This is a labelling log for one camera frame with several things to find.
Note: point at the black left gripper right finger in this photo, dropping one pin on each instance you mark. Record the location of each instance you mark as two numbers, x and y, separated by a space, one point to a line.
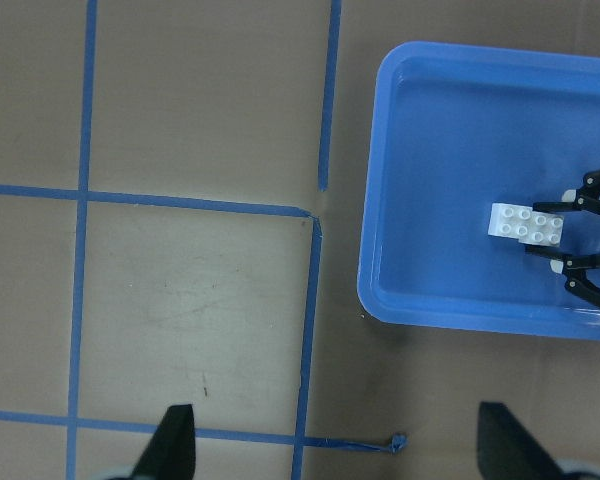
506 450

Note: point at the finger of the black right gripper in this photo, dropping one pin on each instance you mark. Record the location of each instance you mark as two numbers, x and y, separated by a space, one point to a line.
574 268
586 198

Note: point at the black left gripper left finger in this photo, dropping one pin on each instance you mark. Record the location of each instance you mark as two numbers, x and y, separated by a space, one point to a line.
171 451

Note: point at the white building block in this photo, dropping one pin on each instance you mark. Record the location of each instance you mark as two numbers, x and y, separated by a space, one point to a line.
509 221
543 229

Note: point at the blue plastic tray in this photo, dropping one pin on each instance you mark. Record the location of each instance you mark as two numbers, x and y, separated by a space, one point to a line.
455 129

